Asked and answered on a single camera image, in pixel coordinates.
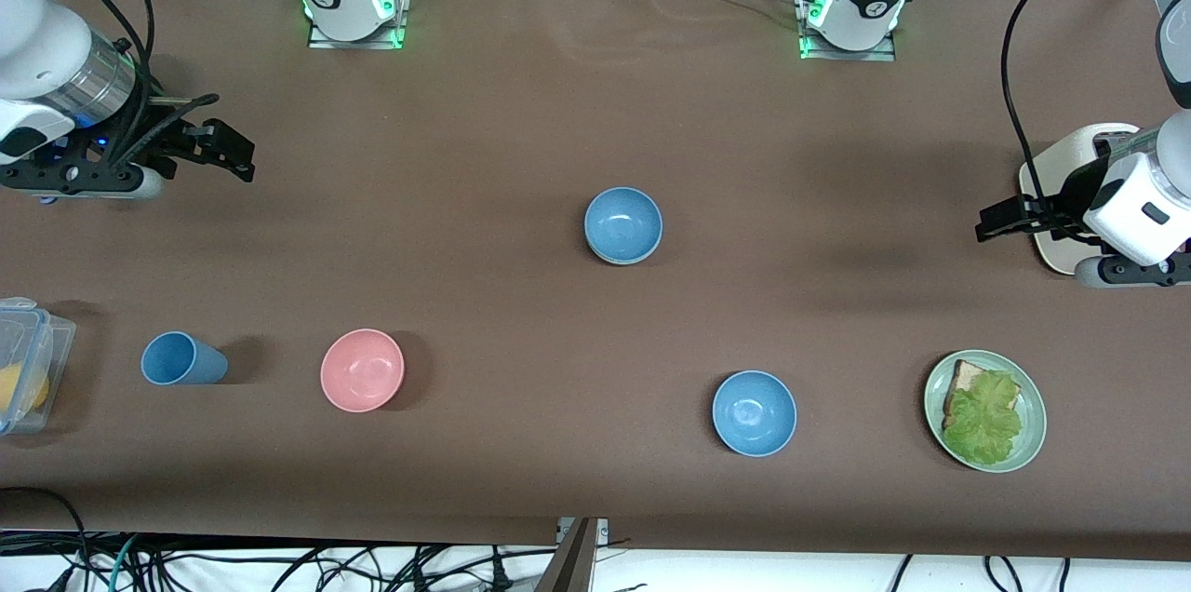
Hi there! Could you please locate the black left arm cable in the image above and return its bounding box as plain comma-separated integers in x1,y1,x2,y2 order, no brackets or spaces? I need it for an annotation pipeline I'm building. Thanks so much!
1000,0,1191,235

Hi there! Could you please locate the bread slice under lettuce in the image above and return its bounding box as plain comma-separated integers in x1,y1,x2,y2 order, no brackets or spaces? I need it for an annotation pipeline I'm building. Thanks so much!
943,359,1023,430

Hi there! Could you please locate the metal post with bracket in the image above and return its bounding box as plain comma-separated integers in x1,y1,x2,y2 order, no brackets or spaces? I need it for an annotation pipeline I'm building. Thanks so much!
535,518,610,592

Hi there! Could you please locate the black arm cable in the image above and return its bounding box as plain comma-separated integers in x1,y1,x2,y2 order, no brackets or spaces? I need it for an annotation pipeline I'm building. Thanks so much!
1000,0,1191,235
37,0,221,174

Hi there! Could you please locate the black cable loop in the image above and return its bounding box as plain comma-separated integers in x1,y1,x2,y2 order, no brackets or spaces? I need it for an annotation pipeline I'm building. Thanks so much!
0,486,90,592

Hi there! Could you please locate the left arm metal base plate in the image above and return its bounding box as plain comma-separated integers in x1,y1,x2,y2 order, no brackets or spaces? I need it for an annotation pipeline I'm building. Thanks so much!
796,0,900,62

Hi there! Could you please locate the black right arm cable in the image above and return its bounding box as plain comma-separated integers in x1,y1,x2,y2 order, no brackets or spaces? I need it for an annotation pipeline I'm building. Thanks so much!
37,0,221,174

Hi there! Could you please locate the blue bowl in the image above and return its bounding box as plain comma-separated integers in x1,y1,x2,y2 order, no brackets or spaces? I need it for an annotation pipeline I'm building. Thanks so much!
712,370,798,458
583,186,664,264

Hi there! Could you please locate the green plate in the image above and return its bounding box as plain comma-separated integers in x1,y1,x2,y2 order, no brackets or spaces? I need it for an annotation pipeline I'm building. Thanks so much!
923,349,1049,474

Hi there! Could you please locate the cream toaster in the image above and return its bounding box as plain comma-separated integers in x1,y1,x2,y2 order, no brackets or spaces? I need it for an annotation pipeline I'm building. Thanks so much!
1018,122,1144,277

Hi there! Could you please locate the teal cable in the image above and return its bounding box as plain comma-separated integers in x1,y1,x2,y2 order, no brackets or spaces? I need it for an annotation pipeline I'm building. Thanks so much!
104,533,142,592

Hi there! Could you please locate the pink bowl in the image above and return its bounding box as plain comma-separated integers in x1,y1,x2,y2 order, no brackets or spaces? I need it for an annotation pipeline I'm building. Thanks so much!
320,328,407,413

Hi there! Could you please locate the green bowl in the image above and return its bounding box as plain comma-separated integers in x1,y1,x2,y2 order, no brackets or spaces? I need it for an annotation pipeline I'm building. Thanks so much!
588,240,662,267

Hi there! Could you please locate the blue cup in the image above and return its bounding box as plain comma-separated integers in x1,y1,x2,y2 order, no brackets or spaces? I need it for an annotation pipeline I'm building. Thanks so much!
141,331,229,386

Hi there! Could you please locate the clear plastic container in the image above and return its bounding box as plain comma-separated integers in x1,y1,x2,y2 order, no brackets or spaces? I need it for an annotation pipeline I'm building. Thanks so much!
0,297,77,437

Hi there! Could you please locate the black floor cable tangle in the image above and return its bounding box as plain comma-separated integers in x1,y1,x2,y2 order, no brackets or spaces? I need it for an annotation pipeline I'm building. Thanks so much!
140,538,559,592

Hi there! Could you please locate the green lettuce leaf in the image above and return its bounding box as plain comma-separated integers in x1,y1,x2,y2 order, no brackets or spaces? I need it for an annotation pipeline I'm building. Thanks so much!
942,370,1024,467

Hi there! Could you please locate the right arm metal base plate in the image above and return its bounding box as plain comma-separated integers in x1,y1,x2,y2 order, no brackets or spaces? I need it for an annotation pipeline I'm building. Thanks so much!
307,0,410,50

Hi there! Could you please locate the yellow food piece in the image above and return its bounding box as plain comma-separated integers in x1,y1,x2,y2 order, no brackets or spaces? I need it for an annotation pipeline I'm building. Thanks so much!
0,364,50,416

